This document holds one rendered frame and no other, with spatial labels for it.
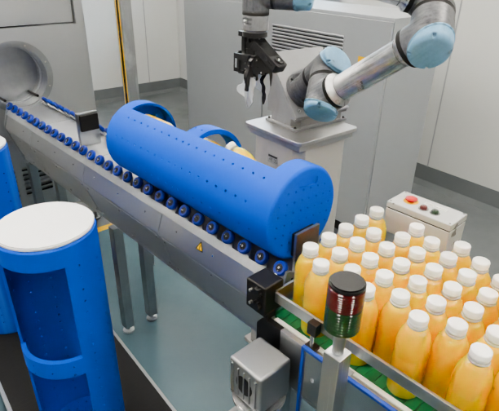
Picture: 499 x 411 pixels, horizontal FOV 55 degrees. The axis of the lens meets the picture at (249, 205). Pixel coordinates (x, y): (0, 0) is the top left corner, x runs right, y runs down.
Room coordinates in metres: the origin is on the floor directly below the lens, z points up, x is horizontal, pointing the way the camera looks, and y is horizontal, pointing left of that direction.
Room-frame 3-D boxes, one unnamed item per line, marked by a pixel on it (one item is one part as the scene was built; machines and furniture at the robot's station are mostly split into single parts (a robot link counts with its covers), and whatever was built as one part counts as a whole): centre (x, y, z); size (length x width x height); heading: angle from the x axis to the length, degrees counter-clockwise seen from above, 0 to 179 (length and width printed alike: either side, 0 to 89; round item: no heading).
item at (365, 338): (0.84, -0.26, 0.99); 0.07 x 0.07 x 0.19
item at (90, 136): (2.13, 0.76, 1.00); 0.10 x 0.04 x 0.15; 134
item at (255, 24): (1.41, 0.00, 1.57); 0.08 x 0.08 x 0.05
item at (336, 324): (0.65, -0.17, 1.18); 0.06 x 0.06 x 0.05
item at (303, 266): (1.00, -0.15, 0.99); 0.07 x 0.07 x 0.19
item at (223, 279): (1.93, 0.56, 0.79); 2.17 x 0.29 x 0.34; 44
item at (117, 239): (1.88, 0.61, 0.31); 0.06 x 0.06 x 0.63; 44
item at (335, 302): (0.65, -0.17, 1.23); 0.06 x 0.06 x 0.04
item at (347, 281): (0.65, -0.17, 1.18); 0.06 x 0.06 x 0.16
